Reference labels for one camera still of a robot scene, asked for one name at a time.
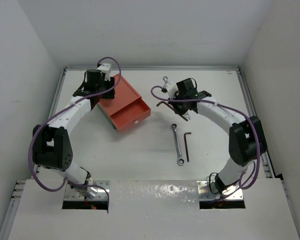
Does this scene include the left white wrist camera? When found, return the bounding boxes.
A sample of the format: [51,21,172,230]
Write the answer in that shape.
[97,63,112,82]

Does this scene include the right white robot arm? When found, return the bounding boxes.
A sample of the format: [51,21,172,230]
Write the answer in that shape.
[161,76,268,195]

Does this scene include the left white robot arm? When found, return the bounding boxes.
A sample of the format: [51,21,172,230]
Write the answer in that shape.
[31,65,115,198]

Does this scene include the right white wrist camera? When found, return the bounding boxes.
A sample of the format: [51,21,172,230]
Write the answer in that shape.
[164,81,179,99]

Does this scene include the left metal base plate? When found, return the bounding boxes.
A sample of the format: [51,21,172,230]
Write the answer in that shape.
[64,181,110,201]

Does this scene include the metal base plate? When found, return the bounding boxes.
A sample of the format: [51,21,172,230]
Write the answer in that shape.
[64,181,110,201]
[196,180,244,202]

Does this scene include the green drawer box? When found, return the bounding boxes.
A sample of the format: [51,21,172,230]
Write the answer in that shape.
[97,105,117,130]

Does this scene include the short dark red hex key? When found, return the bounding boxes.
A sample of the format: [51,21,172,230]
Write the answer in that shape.
[183,132,192,163]

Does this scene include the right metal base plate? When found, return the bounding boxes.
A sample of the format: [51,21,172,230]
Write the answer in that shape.
[196,180,244,202]

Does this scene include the silver combination wrench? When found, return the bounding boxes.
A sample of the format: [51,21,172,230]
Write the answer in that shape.
[162,76,170,88]

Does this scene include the silver ratchet wrench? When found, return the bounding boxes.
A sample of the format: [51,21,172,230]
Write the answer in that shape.
[171,123,185,166]

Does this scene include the white front cover board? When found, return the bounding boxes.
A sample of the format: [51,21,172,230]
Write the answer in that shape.
[9,178,299,240]

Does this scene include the orange drawer box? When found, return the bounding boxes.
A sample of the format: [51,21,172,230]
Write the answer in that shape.
[98,74,151,133]

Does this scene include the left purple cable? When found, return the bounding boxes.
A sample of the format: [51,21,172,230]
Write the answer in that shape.
[27,56,123,208]

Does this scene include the silver open-end wrench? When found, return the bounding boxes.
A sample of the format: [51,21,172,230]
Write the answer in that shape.
[183,113,191,121]

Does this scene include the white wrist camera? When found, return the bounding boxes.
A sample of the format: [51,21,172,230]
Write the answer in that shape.
[164,81,179,99]
[97,63,112,82]

